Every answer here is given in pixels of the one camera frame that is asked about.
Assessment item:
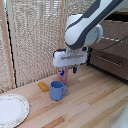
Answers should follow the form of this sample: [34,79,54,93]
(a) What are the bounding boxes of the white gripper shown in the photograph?
[52,48,90,77]

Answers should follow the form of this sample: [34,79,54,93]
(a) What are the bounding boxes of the blue mug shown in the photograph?
[49,80,69,102]

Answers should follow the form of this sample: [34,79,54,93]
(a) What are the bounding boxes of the straight silver drawer handle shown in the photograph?
[100,35,123,43]

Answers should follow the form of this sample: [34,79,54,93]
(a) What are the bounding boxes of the brown drawer with straight handle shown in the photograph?
[87,19,128,54]

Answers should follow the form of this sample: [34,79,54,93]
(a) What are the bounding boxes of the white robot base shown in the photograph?
[110,103,128,128]

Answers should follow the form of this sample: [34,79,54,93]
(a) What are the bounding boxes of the pink cup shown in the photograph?
[56,68,69,85]

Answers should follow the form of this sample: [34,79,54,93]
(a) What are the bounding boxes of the dark wooden drawer cabinet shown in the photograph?
[85,9,128,83]

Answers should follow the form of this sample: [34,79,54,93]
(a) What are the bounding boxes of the small orange block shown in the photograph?
[37,81,50,93]

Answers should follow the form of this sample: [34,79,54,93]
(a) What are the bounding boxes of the wide bamboo screen panel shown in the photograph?
[6,0,64,88]

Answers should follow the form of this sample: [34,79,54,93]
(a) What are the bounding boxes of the white patterned plate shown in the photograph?
[0,93,31,128]

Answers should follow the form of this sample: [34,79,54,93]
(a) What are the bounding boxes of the brown drawer with slanted handle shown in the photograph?
[88,49,128,81]

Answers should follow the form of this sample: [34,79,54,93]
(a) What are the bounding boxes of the slanted silver drawer handle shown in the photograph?
[96,55,123,67]

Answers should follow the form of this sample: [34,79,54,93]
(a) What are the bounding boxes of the thin wooden screen post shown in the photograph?
[56,0,67,73]

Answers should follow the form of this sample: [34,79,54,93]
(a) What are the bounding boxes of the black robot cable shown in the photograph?
[88,33,128,54]

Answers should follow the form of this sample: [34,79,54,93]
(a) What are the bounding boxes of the thick wooden screen post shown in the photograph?
[0,0,17,90]

